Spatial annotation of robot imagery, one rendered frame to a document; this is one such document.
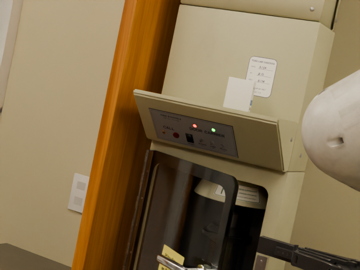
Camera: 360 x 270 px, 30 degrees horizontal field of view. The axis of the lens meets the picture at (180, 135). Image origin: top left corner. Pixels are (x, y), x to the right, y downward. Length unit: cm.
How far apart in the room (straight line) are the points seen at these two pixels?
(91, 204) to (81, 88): 74
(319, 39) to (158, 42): 37
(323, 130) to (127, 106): 74
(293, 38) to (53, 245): 114
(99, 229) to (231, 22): 52
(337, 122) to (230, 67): 65
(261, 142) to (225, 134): 8
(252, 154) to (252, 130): 7
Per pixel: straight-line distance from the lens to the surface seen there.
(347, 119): 78
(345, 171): 81
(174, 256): 135
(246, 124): 127
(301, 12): 137
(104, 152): 143
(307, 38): 136
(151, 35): 150
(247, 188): 142
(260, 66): 138
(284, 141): 128
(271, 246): 124
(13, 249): 221
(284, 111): 135
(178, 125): 136
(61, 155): 216
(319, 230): 178
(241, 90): 130
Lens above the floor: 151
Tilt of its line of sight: 3 degrees down
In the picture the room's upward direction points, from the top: 12 degrees clockwise
